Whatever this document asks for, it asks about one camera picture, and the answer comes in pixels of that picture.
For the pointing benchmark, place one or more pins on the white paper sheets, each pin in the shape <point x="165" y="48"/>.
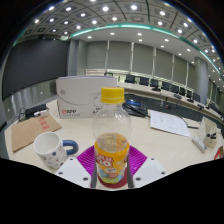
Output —
<point x="168" y="122"/>

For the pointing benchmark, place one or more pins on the round ceiling lights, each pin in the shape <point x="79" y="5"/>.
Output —
<point x="105" y="8"/>

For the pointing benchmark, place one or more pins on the brown kraft paper envelope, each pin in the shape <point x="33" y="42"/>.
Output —
<point x="30" y="131"/>

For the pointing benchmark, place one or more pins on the large white cardboard box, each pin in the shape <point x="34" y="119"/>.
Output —
<point x="80" y="96"/>

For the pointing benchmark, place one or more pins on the small open beige box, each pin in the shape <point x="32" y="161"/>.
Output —
<point x="206" y="128"/>

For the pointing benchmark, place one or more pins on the yellow-capped clear drink bottle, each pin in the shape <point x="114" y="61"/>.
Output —
<point x="111" y="156"/>

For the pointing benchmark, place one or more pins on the black power adapter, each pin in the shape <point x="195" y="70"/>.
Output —
<point x="35" y="110"/>

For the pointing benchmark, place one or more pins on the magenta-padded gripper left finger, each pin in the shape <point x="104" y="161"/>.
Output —
<point x="73" y="170"/>

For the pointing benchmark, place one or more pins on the long curved conference desk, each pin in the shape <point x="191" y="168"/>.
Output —
<point x="146" y="90"/>

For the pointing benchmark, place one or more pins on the open brown box red side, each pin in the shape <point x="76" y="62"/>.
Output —
<point x="220" y="154"/>

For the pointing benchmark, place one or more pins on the black desk phone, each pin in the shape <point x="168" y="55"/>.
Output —
<point x="135" y="106"/>

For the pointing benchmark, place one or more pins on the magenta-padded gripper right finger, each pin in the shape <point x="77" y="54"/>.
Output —
<point x="146" y="170"/>

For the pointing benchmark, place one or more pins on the white remote control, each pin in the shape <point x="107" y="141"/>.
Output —
<point x="199" y="144"/>

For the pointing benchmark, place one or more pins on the row of black office chairs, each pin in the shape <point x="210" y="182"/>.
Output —
<point x="155" y="83"/>

